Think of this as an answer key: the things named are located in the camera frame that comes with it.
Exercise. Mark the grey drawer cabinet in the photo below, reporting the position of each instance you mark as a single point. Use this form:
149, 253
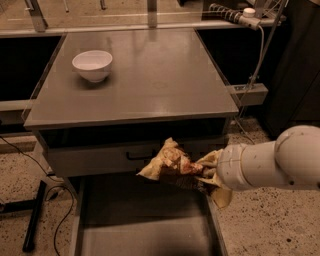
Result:
162, 84

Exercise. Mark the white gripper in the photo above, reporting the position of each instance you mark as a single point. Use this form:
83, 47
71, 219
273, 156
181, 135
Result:
230, 167

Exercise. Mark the metal frame post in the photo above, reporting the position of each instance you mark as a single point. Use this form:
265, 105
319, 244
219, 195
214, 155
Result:
38, 20
152, 13

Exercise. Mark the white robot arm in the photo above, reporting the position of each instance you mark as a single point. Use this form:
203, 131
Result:
290, 162

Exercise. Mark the grey side bracket box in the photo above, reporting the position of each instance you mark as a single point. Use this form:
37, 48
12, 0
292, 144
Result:
244, 96

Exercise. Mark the white ceramic bowl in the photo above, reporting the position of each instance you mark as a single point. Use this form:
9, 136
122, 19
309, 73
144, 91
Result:
93, 65

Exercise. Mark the brown chip bag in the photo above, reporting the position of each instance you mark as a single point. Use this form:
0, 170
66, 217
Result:
174, 166

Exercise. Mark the black metal stand base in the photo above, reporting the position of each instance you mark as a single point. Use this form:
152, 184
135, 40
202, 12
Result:
35, 206

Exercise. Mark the open bottom drawer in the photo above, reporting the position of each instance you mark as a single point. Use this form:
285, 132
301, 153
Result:
123, 214

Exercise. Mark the metal frame post left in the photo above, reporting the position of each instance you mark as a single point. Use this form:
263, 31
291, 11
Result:
38, 20

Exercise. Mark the black drawer handle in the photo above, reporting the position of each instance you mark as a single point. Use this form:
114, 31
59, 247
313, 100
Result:
135, 156

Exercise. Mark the grey middle drawer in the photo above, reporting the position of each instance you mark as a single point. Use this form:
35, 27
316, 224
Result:
95, 160

